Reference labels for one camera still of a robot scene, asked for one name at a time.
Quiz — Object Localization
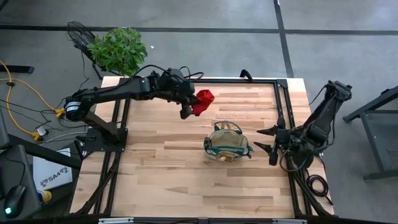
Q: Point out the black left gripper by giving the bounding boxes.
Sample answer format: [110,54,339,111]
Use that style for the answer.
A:
[160,68,202,120]

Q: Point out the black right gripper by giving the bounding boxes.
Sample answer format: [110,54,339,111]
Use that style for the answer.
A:
[253,117,299,166]

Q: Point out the red garden glove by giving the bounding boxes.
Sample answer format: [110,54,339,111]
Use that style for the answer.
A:
[191,89,215,117]

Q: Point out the beige green canvas gardening bag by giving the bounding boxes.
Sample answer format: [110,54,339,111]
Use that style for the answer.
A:
[203,120,254,162]

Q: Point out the black table clamp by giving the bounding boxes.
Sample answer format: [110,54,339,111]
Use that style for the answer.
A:
[239,68,254,82]

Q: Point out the green leafy plant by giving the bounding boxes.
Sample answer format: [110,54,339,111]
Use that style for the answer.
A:
[87,27,149,78]

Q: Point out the black metal stand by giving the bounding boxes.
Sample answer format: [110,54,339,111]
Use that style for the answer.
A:
[343,85,398,181]

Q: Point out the black floor fan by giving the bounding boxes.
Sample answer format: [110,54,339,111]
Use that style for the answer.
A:
[65,21,105,80]

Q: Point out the black desk support bar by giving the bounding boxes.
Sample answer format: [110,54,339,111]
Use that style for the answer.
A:
[7,133,82,170]

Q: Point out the white cardboard box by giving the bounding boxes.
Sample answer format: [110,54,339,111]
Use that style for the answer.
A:
[32,147,74,191]

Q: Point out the yellow round bottle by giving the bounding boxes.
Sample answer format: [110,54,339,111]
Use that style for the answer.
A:
[39,189,52,204]

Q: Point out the black floor bar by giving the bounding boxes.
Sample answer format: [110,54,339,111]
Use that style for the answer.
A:
[0,65,35,75]

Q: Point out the black desk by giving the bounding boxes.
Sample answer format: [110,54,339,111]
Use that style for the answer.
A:
[0,144,42,222]

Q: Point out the black computer mouse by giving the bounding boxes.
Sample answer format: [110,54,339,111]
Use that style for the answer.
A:
[2,185,27,218]

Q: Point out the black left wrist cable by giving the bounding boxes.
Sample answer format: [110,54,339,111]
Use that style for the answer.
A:
[178,65,205,82]

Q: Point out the black metal table frame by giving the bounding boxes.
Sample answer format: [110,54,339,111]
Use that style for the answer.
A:
[74,76,335,218]

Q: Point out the black coiled cable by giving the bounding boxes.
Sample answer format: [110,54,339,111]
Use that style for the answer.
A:
[304,167,334,206]

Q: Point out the silver metal bracket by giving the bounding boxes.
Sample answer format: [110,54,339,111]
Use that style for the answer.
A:
[272,218,308,224]
[98,217,134,224]

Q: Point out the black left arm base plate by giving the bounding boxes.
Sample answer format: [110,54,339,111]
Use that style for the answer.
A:
[82,127,129,153]

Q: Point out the black floor cable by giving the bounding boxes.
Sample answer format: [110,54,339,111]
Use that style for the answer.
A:
[55,51,91,110]

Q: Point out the yellow extension cable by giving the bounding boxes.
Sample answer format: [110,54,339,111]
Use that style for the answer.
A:
[0,60,68,141]

